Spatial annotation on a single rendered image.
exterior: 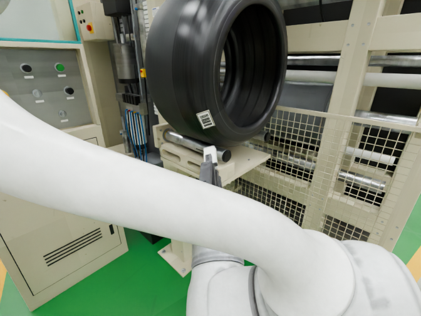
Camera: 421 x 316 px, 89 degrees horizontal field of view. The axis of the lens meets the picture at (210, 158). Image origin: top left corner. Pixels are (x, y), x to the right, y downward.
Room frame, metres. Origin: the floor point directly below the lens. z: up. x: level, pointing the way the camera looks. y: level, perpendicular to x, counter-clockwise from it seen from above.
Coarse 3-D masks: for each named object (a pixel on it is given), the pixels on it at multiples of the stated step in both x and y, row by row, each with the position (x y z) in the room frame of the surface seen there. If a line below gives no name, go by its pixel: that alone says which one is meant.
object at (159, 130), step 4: (160, 124) 0.92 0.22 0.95; (164, 124) 0.92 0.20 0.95; (168, 124) 0.93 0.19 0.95; (156, 128) 0.88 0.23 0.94; (160, 128) 0.90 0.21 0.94; (164, 128) 0.91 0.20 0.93; (168, 128) 0.92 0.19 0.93; (172, 128) 0.94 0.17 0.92; (156, 132) 0.88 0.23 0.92; (160, 132) 0.89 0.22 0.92; (164, 132) 0.90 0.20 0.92; (156, 136) 0.88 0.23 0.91; (160, 136) 0.89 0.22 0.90; (164, 136) 0.90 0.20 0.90; (156, 140) 0.88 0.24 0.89; (160, 140) 0.89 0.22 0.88; (164, 140) 0.91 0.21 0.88; (168, 140) 0.92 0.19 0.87; (156, 144) 0.89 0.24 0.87; (160, 144) 0.89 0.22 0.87
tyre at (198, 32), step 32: (192, 0) 0.69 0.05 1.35; (224, 0) 0.67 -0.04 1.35; (256, 0) 0.76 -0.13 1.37; (160, 32) 0.72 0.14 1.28; (192, 32) 0.63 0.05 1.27; (224, 32) 0.66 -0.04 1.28; (256, 32) 1.05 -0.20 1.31; (160, 64) 0.69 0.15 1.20; (192, 64) 0.62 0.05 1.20; (256, 64) 1.09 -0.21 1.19; (160, 96) 0.71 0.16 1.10; (192, 96) 0.62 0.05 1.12; (224, 96) 1.09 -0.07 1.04; (256, 96) 1.05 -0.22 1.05; (192, 128) 0.68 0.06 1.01; (224, 128) 0.68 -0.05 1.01; (256, 128) 0.81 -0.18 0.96
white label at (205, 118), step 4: (200, 112) 0.63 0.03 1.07; (204, 112) 0.63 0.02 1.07; (208, 112) 0.63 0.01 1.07; (200, 116) 0.63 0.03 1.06; (204, 116) 0.63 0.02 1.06; (208, 116) 0.63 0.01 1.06; (200, 120) 0.64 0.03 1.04; (204, 120) 0.64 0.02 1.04; (208, 120) 0.64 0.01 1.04; (212, 120) 0.64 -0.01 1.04; (204, 124) 0.64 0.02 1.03; (208, 124) 0.64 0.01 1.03; (212, 124) 0.65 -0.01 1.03; (204, 128) 0.65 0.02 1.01
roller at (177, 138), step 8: (168, 136) 0.89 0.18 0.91; (176, 136) 0.86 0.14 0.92; (184, 136) 0.84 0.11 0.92; (184, 144) 0.81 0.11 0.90; (192, 144) 0.78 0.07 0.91; (200, 144) 0.76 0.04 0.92; (208, 144) 0.75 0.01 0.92; (200, 152) 0.75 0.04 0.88; (216, 152) 0.70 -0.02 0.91; (224, 152) 0.68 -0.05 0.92; (224, 160) 0.67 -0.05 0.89
